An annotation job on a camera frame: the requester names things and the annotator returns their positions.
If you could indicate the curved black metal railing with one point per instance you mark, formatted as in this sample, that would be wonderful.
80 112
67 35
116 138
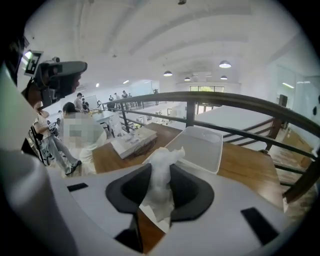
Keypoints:
225 97

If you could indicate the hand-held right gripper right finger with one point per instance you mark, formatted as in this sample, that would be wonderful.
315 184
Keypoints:
225 200

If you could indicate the beige hardcover book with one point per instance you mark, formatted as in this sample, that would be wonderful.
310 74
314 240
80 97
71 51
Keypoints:
135 140

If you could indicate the dark wooden railing post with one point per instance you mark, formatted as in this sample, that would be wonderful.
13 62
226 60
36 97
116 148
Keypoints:
305 180

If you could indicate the black box speaker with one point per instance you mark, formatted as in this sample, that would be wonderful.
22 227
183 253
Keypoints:
283 100

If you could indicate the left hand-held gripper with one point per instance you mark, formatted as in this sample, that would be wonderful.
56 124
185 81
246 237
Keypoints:
47 75

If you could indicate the brown wooden table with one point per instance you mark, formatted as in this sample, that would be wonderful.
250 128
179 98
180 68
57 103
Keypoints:
245 170

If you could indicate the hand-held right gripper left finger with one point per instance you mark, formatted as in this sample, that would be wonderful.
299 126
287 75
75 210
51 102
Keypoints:
95 200

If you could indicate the white box with lid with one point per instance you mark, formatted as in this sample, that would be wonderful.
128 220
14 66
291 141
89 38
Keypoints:
197 152

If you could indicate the light blue table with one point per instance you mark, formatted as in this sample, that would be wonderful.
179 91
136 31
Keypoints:
105 116

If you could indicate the white whiteboard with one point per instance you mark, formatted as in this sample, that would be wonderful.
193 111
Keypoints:
91 101

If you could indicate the white wooden chair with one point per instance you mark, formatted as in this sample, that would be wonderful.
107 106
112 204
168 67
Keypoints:
115 125

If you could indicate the grey dome ceiling lamp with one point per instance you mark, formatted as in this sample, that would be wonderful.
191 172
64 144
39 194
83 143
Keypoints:
224 77
187 79
168 73
225 64

